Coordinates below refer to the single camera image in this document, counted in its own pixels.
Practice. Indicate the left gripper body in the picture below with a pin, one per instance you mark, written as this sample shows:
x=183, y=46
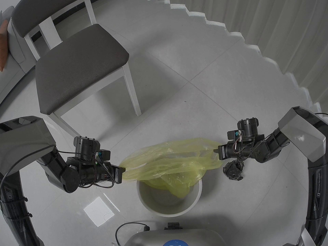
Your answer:
x=105, y=173

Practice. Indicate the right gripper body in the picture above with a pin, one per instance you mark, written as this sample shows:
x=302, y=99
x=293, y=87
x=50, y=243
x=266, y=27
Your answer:
x=230, y=151

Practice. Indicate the yellow plastic bag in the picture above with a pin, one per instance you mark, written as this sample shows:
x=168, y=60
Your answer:
x=169, y=163

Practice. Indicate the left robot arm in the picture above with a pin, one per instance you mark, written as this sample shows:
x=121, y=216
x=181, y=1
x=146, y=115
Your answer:
x=28, y=142

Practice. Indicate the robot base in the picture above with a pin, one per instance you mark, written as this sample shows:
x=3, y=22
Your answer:
x=176, y=237

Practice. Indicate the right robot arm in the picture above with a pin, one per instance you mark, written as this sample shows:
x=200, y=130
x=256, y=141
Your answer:
x=299, y=134

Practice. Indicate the white trash bin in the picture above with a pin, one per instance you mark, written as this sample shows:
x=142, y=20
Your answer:
x=166, y=209

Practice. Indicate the white chair with grey seat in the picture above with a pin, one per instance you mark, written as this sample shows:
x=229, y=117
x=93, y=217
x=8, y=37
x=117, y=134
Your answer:
x=76, y=60

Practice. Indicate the white curtain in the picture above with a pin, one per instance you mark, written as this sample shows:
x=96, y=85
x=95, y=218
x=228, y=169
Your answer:
x=269, y=14

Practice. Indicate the pale grey sofa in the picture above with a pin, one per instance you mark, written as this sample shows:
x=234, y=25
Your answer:
x=15, y=50

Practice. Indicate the orange cushion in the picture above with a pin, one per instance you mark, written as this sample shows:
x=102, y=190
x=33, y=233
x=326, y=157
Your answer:
x=3, y=47

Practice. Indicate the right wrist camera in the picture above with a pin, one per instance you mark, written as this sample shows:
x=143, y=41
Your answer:
x=232, y=135

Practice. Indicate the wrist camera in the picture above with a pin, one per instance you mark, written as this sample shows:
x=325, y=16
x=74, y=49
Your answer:
x=232, y=135
x=104, y=154

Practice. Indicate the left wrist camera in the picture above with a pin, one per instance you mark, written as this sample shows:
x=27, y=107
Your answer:
x=104, y=154

